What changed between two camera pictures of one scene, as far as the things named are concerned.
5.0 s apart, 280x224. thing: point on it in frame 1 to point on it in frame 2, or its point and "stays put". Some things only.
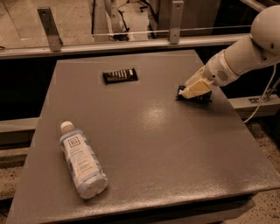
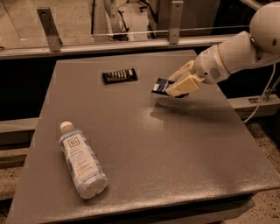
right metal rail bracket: [177, 17] stays put
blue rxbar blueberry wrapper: [205, 97] to [160, 86]
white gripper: [218, 71] to [208, 66]
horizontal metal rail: [126, 46] stays put
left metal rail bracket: [47, 21] stays put
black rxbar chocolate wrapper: [119, 76] stays put
